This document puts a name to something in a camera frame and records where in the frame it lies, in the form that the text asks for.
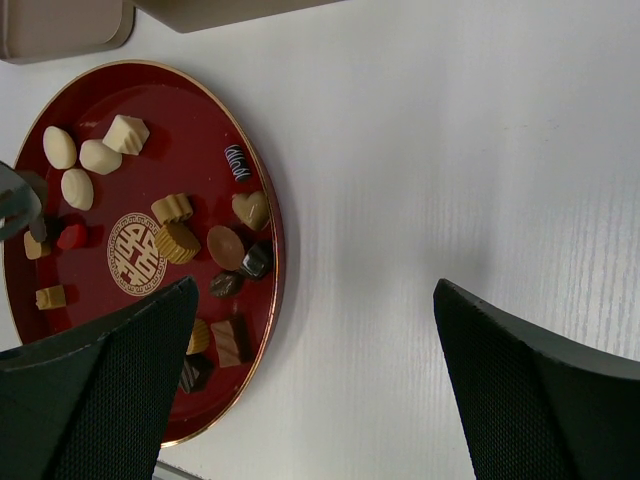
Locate brown layered rectangle chocolate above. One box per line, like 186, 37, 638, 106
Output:
210, 315, 254, 368

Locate white ridged square chocolate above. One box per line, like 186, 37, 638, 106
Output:
102, 115, 150, 156

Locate tan fluted round chocolate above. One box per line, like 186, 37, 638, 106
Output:
154, 223, 201, 265

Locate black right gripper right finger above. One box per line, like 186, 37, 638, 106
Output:
433, 279, 639, 479

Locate red round plate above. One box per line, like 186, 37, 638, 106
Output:
4, 60, 286, 446

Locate dark striped cube chocolate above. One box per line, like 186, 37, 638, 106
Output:
179, 354, 215, 394

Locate white swirl oval chocolate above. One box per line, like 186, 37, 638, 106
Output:
61, 168, 94, 211

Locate tan flower chocolate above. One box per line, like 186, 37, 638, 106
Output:
151, 193, 194, 225

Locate tan rounded square chocolate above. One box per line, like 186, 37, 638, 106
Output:
23, 231, 51, 260

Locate red lips candy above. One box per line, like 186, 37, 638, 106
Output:
56, 223, 88, 251

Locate gold tin lid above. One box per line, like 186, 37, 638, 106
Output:
1, 0, 136, 64

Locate gold tin box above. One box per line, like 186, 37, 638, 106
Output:
133, 0, 335, 33

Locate dark glossy square chocolate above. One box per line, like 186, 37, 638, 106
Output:
238, 240, 274, 281

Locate brown round disc chocolate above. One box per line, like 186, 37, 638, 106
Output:
207, 225, 245, 270

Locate cream heart chocolate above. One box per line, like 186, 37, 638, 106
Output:
231, 191, 270, 232

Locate white shell chocolate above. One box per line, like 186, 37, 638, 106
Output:
79, 139, 122, 175

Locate tan leaf square chocolate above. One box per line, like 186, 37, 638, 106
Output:
35, 285, 66, 311

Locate dark leaf oval chocolate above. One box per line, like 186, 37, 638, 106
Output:
208, 271, 244, 299

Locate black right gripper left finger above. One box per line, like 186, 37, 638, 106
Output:
1, 277, 199, 479

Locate metal tongs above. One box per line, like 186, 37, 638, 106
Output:
1, 162, 48, 242

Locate dark white-striped chocolate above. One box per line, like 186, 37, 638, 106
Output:
224, 144, 252, 183

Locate tan barrel chocolate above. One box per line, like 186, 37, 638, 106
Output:
186, 318, 210, 355

